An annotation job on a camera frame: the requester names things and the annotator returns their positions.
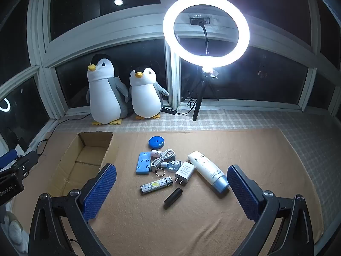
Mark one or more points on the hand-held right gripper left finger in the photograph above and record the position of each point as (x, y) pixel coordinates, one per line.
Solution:
(100, 192)

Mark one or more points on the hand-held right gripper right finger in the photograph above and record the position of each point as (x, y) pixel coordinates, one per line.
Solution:
(243, 192)

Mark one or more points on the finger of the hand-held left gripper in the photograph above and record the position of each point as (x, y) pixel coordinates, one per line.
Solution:
(8, 158)
(26, 161)

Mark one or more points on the cardboard box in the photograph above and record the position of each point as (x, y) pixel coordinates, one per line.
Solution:
(80, 162)

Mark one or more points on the white sunscreen tube blue cap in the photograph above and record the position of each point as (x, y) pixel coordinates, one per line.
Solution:
(206, 170)

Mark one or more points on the blue folding phone stand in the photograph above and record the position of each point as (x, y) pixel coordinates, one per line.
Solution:
(142, 164)

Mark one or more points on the patterned white lighter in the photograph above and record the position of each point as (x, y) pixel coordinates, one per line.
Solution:
(155, 186)

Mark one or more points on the white wall charger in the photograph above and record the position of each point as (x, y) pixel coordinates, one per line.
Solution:
(185, 172)

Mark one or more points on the small white pink bottle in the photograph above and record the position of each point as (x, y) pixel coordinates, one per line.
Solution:
(157, 153)

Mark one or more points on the black cylinder tube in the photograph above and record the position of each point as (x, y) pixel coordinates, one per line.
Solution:
(173, 197)

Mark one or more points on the small clear bottle with keyring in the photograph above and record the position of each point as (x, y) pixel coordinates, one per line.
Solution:
(174, 165)

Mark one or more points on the round blue tape measure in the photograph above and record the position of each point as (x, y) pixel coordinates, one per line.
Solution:
(157, 142)

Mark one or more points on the brown mat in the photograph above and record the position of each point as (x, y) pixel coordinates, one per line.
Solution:
(159, 226)

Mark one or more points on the checkered cloth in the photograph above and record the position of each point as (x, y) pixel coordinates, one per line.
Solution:
(266, 120)

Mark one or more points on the large penguin plush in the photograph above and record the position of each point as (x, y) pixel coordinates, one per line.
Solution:
(102, 98)

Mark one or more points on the black tripod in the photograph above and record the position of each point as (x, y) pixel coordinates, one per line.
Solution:
(198, 104)

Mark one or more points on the small penguin plush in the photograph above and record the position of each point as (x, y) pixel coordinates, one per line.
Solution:
(143, 98)

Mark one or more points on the black phone holder gooseneck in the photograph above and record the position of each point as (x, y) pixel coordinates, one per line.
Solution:
(199, 21)

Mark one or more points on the white window frame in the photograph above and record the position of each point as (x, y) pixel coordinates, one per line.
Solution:
(170, 66)

